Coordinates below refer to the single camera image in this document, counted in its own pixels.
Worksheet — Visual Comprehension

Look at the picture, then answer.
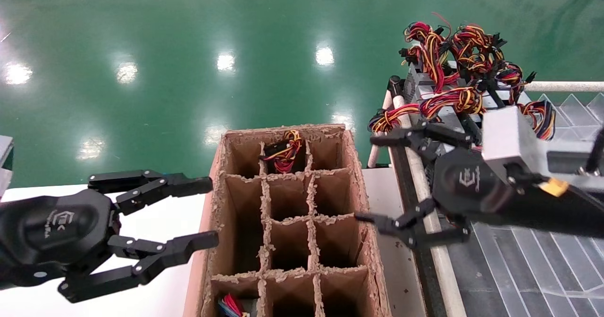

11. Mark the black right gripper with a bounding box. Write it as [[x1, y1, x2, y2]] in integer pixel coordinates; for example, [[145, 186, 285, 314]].
[[355, 121, 524, 250]]

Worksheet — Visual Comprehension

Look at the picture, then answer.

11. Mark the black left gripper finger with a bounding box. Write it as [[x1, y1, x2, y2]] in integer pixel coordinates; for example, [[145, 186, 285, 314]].
[[58, 231, 220, 304]]

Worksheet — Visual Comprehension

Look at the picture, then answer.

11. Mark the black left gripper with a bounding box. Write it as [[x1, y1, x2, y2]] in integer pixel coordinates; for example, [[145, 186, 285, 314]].
[[0, 169, 214, 289]]

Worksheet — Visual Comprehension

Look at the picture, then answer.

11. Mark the worn cardboard box with dividers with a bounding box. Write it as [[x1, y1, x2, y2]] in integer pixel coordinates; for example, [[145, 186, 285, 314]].
[[183, 124, 392, 317]]

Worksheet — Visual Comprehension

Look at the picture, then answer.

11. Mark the yellow power connector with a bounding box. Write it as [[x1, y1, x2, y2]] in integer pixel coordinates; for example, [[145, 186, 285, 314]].
[[538, 178, 570, 198]]

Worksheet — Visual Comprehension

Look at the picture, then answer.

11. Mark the clear plastic divided tray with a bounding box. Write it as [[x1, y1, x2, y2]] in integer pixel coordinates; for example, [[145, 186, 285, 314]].
[[472, 93, 604, 317]]

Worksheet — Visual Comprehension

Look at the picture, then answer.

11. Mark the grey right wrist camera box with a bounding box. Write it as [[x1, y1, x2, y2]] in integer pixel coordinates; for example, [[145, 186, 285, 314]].
[[480, 106, 604, 192]]

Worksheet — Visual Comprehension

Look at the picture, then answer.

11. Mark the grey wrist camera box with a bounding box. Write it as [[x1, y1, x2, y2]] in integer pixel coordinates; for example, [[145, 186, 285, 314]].
[[0, 135, 15, 200], [480, 106, 604, 192]]

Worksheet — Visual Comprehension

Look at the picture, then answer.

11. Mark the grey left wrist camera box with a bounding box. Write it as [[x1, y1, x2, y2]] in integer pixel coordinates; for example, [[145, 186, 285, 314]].
[[0, 135, 15, 200]]

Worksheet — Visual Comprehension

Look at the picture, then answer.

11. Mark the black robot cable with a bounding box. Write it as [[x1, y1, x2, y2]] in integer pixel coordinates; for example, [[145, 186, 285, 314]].
[[587, 127, 604, 174]]

